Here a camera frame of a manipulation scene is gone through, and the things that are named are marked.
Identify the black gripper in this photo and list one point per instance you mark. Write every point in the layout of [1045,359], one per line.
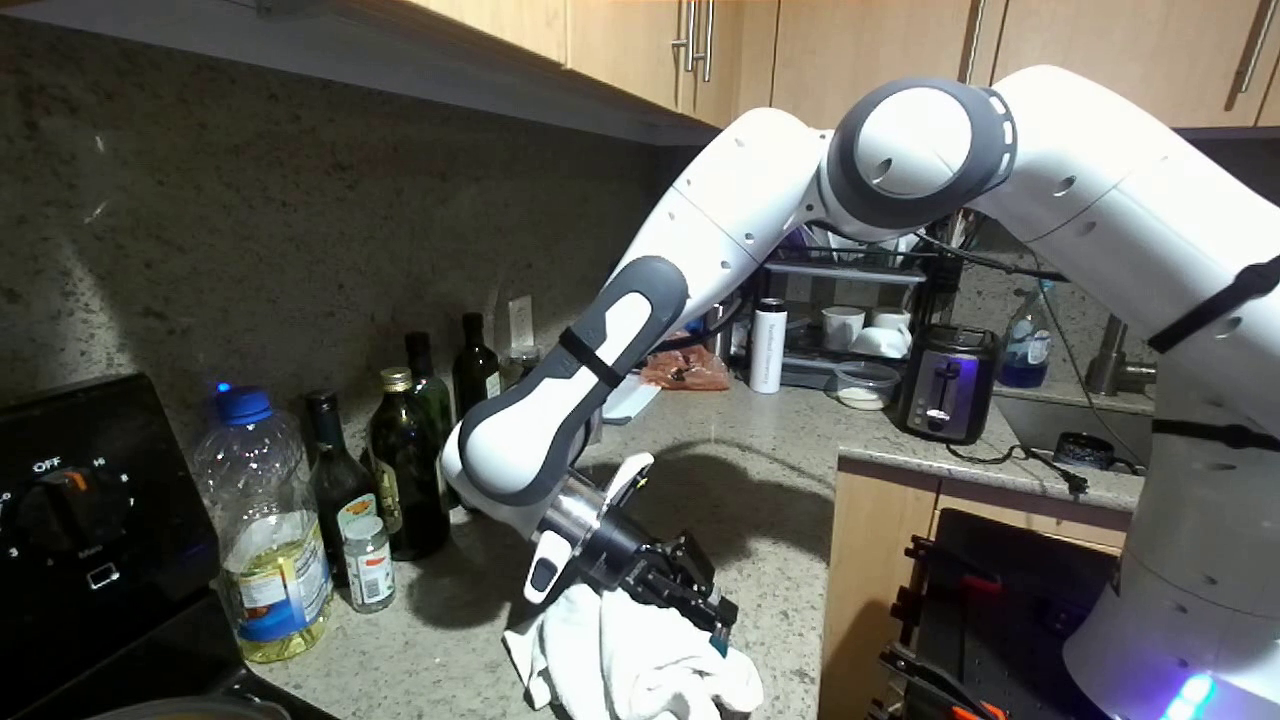
[609,551]

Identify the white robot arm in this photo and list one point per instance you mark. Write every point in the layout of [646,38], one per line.
[1172,245]

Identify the white crumpled cloth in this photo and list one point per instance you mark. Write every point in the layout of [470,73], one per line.
[609,657]

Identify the orange plastic bag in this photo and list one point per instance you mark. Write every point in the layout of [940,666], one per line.
[689,368]

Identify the white thermos bottle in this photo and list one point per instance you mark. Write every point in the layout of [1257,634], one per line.
[770,322]

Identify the black toaster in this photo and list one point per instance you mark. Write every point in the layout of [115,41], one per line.
[947,387]

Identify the dark wine bottle white label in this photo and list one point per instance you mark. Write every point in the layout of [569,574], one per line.
[473,368]

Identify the black dish rack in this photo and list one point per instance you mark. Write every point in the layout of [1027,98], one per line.
[858,306]

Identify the small white-label jar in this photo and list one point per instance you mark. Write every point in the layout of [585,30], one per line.
[366,561]

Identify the tall green glass bottle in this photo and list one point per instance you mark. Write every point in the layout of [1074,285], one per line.
[429,394]

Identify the dark green olive oil bottle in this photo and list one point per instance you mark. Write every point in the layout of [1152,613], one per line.
[396,446]

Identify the blue soap bottle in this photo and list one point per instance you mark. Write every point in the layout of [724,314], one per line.
[1027,351]

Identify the dark glass bottle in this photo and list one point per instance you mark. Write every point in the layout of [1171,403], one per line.
[335,474]

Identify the large plastic oil bottle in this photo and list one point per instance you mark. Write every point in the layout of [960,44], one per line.
[250,474]

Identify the steel kitchen faucet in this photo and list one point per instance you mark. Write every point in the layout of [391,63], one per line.
[1111,368]

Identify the wooden upper cabinets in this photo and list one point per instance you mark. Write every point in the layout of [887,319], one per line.
[1188,63]

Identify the black stove control panel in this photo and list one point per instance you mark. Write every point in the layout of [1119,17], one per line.
[104,570]

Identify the wall power outlet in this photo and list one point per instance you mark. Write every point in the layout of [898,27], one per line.
[522,329]

